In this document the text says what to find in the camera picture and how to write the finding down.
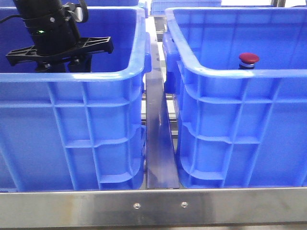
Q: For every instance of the steel front rail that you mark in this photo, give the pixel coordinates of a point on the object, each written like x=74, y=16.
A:
x=169, y=207

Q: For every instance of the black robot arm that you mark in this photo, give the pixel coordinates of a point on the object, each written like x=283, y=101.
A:
x=29, y=9

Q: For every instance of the red push button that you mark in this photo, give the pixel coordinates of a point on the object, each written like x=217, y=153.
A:
x=248, y=60

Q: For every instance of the steel centre divider bar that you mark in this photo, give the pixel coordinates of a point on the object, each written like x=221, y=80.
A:
x=160, y=156

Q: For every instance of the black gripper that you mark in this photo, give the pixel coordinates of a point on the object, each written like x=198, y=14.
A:
x=57, y=39

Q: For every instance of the left blue plastic bin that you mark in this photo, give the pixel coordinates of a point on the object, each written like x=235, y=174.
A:
x=75, y=131

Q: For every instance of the back left blue bin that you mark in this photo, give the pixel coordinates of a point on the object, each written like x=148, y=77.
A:
x=133, y=3

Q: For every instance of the blue plastic bin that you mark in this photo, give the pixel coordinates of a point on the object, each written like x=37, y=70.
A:
x=75, y=131
x=239, y=128

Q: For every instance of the right blue plastic bin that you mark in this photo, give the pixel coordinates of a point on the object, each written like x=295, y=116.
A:
x=239, y=128

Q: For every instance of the back right blue bin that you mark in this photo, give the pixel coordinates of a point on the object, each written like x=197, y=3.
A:
x=158, y=6

